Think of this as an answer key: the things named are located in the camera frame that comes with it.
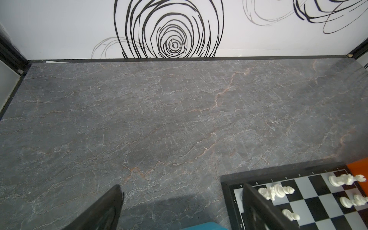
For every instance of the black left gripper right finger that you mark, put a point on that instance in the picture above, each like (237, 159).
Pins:
(259, 214)

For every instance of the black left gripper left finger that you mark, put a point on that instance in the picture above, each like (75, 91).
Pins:
(103, 214)

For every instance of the white knight chess piece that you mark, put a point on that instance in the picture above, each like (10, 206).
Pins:
(276, 191)

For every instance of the white pawn chess piece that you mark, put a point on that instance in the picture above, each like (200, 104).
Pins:
(291, 215)

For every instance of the black white chess board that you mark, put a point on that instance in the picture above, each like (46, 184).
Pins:
(315, 199)

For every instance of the white rook chess piece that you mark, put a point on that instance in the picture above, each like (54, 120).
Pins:
(346, 179)

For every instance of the white bishop chess piece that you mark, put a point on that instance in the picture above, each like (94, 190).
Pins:
(358, 200)

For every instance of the teal plastic tray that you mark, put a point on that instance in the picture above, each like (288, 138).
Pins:
(206, 226)

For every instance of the orange plastic tray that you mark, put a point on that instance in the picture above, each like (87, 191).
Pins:
(360, 167)

